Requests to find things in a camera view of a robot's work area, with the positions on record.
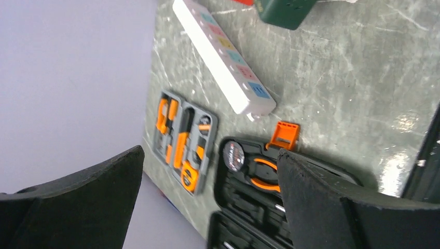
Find white power strip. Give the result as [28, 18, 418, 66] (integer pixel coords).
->
[172, 0, 277, 121]

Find grey tool tray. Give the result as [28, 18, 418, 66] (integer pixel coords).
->
[153, 90, 218, 196]

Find black tool case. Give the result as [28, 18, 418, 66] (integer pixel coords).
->
[206, 121, 363, 249]

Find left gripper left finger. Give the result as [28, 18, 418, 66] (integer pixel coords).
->
[1, 145, 144, 248]

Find green cube adapter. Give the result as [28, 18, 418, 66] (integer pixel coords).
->
[254, 0, 317, 30]

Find orange pliers in case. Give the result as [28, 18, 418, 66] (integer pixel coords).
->
[247, 156, 281, 193]

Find red cube adapter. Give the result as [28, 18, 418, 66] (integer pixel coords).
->
[233, 0, 254, 6]

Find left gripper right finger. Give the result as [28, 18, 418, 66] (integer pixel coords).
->
[277, 149, 439, 248]

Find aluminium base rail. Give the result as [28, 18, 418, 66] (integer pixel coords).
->
[401, 108, 439, 204]

